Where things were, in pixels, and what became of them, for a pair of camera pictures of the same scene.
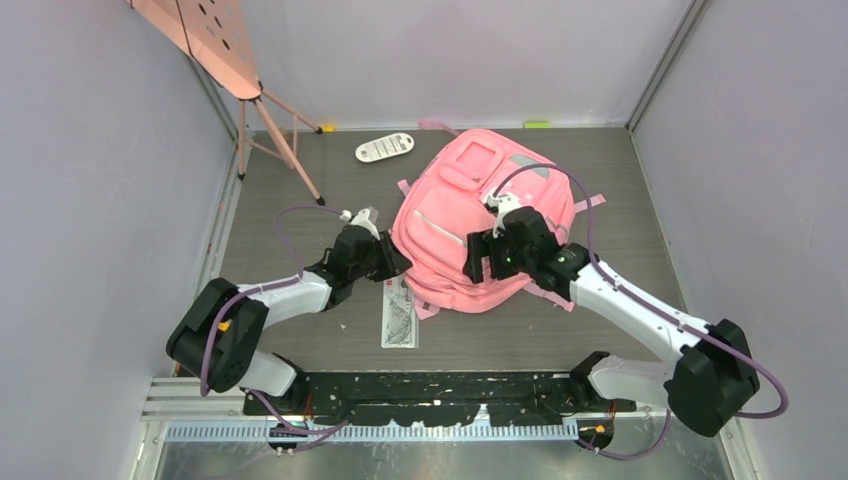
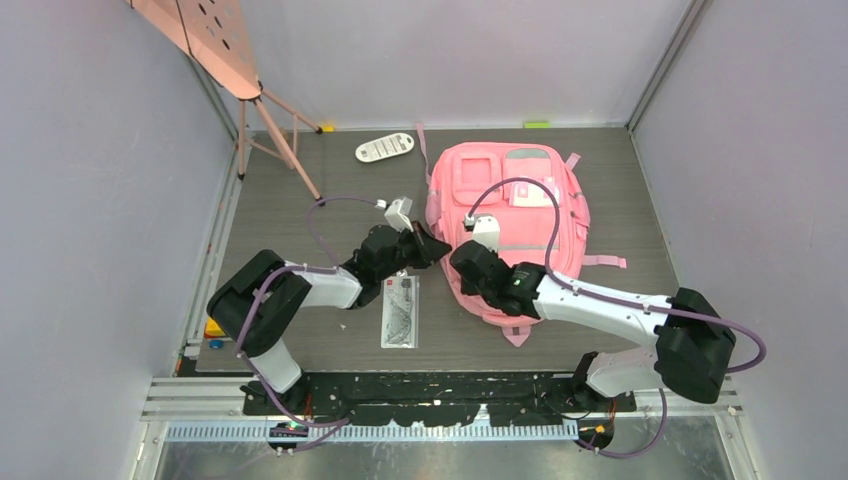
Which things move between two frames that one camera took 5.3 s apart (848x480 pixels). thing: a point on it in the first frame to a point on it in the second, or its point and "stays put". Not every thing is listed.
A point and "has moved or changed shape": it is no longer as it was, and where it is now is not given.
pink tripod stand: x=214 y=34 stays put
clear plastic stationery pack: x=399 y=320 stays put
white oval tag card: x=384 y=147 stays put
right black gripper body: x=509 y=261 to x=475 y=290
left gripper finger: x=393 y=262 to x=427 y=249
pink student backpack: x=443 y=202 has moved or changed shape
